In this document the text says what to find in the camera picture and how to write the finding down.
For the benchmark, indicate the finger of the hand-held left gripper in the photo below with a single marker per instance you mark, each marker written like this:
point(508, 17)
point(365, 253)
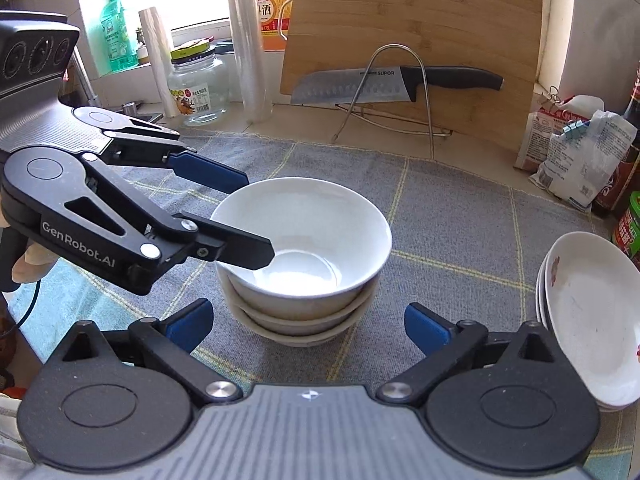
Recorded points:
point(240, 247)
point(210, 172)

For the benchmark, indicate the white bowl pink flowers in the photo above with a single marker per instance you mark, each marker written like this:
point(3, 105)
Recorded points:
point(300, 321)
point(300, 338)

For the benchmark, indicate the green bag clip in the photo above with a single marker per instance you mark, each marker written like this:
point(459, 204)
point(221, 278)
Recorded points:
point(575, 129)

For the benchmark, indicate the orange cooking wine bottle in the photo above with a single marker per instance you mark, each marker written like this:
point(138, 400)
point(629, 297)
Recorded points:
point(270, 10)

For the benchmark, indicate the metal faucet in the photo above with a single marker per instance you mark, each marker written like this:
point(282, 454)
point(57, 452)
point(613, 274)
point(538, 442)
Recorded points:
point(85, 85)

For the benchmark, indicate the glass jar yellow-green lid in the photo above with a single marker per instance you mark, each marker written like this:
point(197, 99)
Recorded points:
point(200, 95)

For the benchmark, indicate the stack of clear plastic cups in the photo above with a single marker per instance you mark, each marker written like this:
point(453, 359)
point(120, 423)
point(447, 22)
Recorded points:
point(247, 50)

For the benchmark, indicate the dark soy sauce bottle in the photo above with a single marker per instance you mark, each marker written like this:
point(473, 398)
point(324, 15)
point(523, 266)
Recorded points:
point(622, 180)

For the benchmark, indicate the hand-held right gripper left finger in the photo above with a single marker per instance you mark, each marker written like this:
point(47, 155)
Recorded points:
point(190, 325)

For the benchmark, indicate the white printed food bag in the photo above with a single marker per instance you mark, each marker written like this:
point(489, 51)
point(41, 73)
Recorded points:
point(585, 170)

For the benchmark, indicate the metal binder clip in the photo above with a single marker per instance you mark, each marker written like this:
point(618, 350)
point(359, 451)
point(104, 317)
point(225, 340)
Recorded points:
point(551, 97)

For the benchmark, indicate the plain white bowl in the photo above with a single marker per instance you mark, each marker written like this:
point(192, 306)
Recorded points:
point(300, 220)

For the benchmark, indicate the bamboo cutting board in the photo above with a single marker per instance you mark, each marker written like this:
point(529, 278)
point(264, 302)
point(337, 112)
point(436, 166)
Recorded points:
point(400, 10)

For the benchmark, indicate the roll of plastic bags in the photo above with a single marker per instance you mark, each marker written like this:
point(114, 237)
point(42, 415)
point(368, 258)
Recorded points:
point(160, 60)

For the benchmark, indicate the green dish soap bottle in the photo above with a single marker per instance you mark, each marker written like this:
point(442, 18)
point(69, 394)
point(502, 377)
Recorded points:
point(115, 35)

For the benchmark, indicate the orange printed food bag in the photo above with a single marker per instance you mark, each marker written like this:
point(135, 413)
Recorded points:
point(537, 145)

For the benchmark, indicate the grey checked mat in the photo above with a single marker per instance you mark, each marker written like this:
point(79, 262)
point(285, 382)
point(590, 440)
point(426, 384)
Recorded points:
point(450, 220)

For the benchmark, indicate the green-lidded sauce jar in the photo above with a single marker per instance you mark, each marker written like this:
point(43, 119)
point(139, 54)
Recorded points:
point(629, 235)

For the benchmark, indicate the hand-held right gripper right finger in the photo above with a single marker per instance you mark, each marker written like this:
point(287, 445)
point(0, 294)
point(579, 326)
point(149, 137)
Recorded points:
point(425, 327)

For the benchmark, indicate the small metal sink knob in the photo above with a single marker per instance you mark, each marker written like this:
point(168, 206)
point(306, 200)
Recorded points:
point(131, 108)

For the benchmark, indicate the person's left hand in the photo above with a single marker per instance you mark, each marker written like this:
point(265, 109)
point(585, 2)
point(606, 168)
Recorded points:
point(35, 265)

